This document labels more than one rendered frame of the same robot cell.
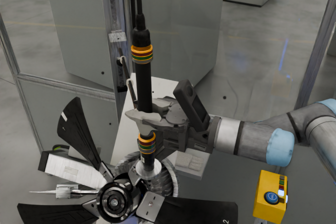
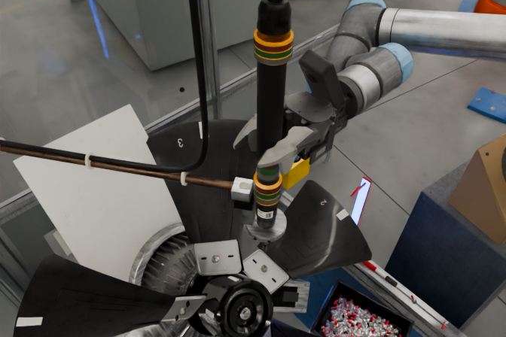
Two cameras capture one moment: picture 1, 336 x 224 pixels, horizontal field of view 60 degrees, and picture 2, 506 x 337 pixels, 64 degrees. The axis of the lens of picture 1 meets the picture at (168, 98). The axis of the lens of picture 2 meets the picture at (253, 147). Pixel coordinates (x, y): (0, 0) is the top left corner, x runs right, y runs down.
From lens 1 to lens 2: 0.56 m
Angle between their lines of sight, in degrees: 48
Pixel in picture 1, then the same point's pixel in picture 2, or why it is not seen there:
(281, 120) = (348, 44)
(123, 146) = (110, 272)
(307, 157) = (236, 106)
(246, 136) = (382, 72)
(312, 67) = not seen: outside the picture
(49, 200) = not seen: outside the picture
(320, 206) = not seen: hidden behind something
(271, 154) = (404, 73)
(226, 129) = (365, 80)
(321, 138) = (414, 28)
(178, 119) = (323, 111)
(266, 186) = not seen: hidden behind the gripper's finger
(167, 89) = (100, 138)
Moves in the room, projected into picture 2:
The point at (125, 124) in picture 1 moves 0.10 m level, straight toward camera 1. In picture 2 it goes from (83, 242) to (126, 253)
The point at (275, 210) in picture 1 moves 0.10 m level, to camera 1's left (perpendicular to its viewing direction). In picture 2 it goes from (304, 162) to (291, 186)
